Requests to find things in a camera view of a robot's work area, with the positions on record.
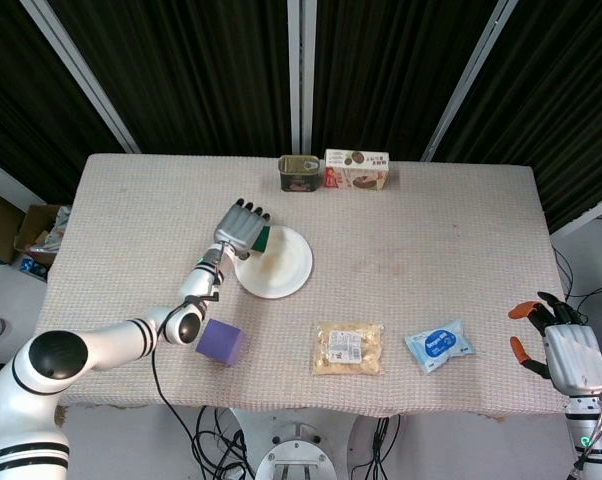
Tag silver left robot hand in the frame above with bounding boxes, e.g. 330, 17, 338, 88
213, 198, 273, 261

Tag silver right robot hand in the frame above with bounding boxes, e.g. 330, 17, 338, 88
508, 292, 602, 398

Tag green sponge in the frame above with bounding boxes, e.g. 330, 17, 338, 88
250, 225, 273, 254

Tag white round plate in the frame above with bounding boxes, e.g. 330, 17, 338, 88
234, 224, 314, 300

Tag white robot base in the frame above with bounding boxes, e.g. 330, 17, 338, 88
228, 407, 365, 480

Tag olive luncheon meat can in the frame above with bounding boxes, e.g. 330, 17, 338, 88
278, 154, 321, 193

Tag purple cube block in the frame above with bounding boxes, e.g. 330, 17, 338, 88
195, 317, 248, 369

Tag light blue plastic snack packet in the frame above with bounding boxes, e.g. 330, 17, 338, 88
404, 320, 477, 374

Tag biscuit carton box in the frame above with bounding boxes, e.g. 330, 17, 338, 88
322, 148, 391, 192

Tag beige checkered tablecloth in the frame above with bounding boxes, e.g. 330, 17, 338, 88
38, 152, 580, 420

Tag black curtain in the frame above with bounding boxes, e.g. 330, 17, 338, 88
0, 0, 602, 235

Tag clear bag of snacks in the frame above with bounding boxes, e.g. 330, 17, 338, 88
310, 322, 385, 377

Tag brown cardboard box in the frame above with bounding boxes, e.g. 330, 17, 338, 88
12, 203, 73, 266

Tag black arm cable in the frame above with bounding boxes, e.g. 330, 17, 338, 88
150, 294, 255, 480

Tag silver aluminium frame post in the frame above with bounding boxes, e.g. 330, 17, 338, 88
286, 0, 316, 156
421, 0, 525, 162
19, 0, 141, 154

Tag black floor cables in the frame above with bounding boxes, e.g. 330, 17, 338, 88
193, 405, 255, 480

